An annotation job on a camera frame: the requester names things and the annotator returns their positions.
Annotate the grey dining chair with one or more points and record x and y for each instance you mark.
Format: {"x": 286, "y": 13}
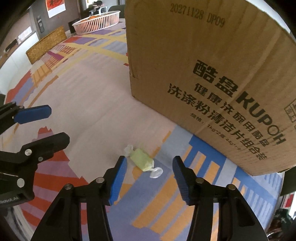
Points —
{"x": 115, "y": 8}

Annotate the light green candy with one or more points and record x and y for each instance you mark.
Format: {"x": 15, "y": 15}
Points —
{"x": 141, "y": 160}

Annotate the woven straw box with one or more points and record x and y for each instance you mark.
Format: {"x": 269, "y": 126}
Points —
{"x": 46, "y": 44}

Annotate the colourful printed tablecloth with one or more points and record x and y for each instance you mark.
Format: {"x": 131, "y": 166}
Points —
{"x": 92, "y": 97}

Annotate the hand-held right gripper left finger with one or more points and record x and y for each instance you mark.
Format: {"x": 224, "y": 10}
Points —
{"x": 118, "y": 180}

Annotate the pile of oranges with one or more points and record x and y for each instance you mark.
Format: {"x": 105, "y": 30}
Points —
{"x": 92, "y": 17}

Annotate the red wall poster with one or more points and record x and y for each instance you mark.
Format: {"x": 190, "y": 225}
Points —
{"x": 55, "y": 7}

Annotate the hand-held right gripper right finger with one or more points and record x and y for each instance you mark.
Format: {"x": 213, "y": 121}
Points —
{"x": 182, "y": 180}

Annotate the black wall panel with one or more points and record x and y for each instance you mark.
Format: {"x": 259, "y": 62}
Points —
{"x": 40, "y": 23}

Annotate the dark patterned cloth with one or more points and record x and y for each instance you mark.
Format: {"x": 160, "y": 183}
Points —
{"x": 282, "y": 224}

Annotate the brown cardboard box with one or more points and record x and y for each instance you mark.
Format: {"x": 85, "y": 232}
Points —
{"x": 185, "y": 58}

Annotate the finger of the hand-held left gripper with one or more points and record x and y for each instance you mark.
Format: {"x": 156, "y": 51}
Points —
{"x": 46, "y": 146}
{"x": 32, "y": 114}

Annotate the white plastic basket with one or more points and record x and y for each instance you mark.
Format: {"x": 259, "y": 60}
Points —
{"x": 97, "y": 24}

